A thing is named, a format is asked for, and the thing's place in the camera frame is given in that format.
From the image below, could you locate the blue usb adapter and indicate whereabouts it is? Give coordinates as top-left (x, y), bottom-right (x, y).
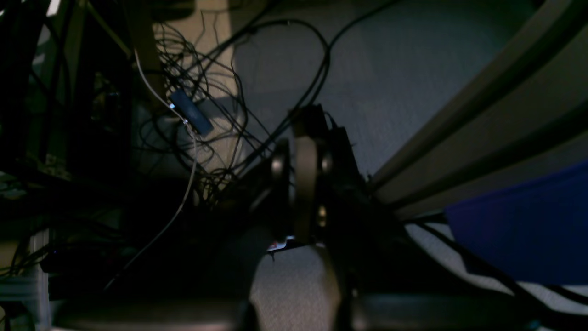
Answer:
top-left (170, 90), bottom-right (214, 136)

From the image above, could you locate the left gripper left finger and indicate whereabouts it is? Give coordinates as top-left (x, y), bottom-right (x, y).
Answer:
top-left (55, 139), bottom-right (290, 331)

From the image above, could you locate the blue plastic mount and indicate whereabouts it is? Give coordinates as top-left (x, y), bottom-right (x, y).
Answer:
top-left (444, 161), bottom-right (588, 285)

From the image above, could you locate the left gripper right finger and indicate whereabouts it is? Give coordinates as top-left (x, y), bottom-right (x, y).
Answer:
top-left (294, 136), bottom-right (540, 331)

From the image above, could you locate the white cable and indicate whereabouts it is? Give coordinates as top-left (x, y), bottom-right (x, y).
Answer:
top-left (104, 51), bottom-right (199, 292)

